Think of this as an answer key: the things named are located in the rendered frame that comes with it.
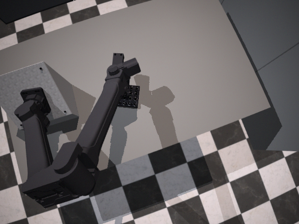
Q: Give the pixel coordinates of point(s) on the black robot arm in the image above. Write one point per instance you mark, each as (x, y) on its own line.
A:
(73, 172)

